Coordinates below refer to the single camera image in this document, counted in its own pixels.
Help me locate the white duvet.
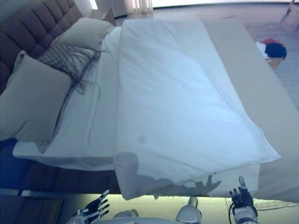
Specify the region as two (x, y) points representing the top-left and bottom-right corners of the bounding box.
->
(113, 19), (282, 201)

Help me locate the cardboard box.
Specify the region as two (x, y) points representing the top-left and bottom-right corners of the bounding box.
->
(265, 57), (285, 70)

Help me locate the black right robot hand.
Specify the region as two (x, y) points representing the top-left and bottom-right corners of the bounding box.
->
(228, 176), (255, 212)

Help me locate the sheer window curtain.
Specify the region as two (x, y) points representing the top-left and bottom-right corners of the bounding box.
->
(125, 0), (154, 14)

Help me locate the brown upholstered bed base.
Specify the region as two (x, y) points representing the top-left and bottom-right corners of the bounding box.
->
(0, 137), (120, 194)

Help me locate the grey fringed woven cushion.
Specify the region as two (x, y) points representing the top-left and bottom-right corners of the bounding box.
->
(37, 41), (105, 101)

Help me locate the small wooden nightstand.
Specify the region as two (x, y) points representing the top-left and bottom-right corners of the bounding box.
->
(99, 8), (117, 27)

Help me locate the dark blue garment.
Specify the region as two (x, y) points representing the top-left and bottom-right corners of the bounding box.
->
(265, 43), (288, 60)

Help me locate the brown tufted headboard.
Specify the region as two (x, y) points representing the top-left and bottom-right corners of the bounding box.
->
(0, 0), (99, 94)

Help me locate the white fitted bed sheet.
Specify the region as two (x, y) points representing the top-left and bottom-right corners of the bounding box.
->
(12, 27), (122, 172)

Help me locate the red garment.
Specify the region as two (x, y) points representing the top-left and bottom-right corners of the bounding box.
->
(260, 37), (285, 46)

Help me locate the beige bed pillow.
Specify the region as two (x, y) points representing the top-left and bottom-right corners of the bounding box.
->
(0, 50), (72, 154)
(55, 17), (115, 51)

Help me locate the white garment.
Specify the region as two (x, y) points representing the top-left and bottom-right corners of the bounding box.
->
(254, 41), (269, 59)

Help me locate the glass-topped wooden nightstand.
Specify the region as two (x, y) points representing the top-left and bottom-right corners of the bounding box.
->
(0, 188), (65, 224)

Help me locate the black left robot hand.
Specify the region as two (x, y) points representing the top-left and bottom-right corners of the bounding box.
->
(84, 189), (111, 221)

